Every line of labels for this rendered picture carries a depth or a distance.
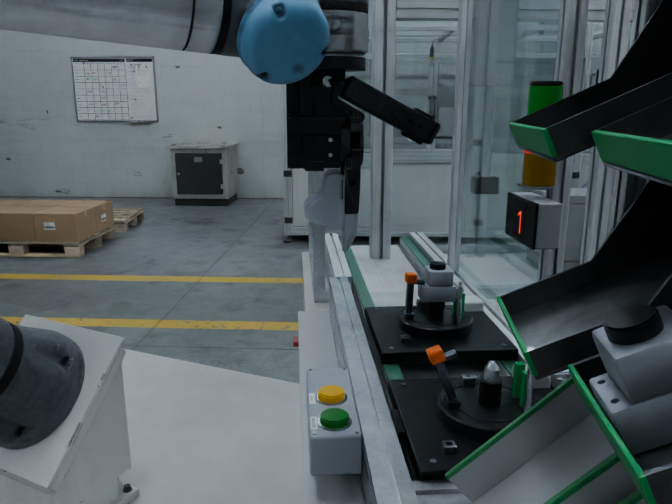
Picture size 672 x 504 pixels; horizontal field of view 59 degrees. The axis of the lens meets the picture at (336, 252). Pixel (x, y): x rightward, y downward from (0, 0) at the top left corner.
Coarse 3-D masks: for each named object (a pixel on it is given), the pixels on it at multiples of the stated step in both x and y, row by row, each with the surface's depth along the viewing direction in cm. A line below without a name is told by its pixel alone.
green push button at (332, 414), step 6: (330, 408) 84; (336, 408) 84; (324, 414) 82; (330, 414) 82; (336, 414) 82; (342, 414) 82; (348, 414) 82; (324, 420) 81; (330, 420) 80; (336, 420) 80; (342, 420) 81; (348, 420) 81; (324, 426) 81; (330, 426) 80; (336, 426) 80; (342, 426) 80
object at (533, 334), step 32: (640, 192) 53; (640, 224) 53; (608, 256) 54; (640, 256) 54; (544, 288) 55; (576, 288) 55; (608, 288) 53; (640, 288) 50; (512, 320) 50; (544, 320) 52; (576, 320) 50; (544, 352) 44; (576, 352) 43
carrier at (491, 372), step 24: (408, 384) 91; (432, 384) 91; (456, 384) 87; (480, 384) 80; (504, 384) 87; (528, 384) 75; (408, 408) 84; (432, 408) 84; (456, 408) 80; (480, 408) 80; (504, 408) 80; (528, 408) 75; (408, 432) 78; (432, 432) 78; (456, 432) 77; (480, 432) 75; (432, 456) 73; (456, 456) 73
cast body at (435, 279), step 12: (432, 264) 111; (444, 264) 111; (432, 276) 110; (444, 276) 110; (420, 288) 112; (432, 288) 111; (444, 288) 111; (456, 288) 113; (432, 300) 111; (444, 300) 111
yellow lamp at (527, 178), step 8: (528, 160) 92; (536, 160) 91; (544, 160) 91; (528, 168) 92; (536, 168) 91; (544, 168) 91; (552, 168) 91; (528, 176) 92; (536, 176) 92; (544, 176) 91; (552, 176) 92; (528, 184) 93; (536, 184) 92; (544, 184) 92; (552, 184) 92
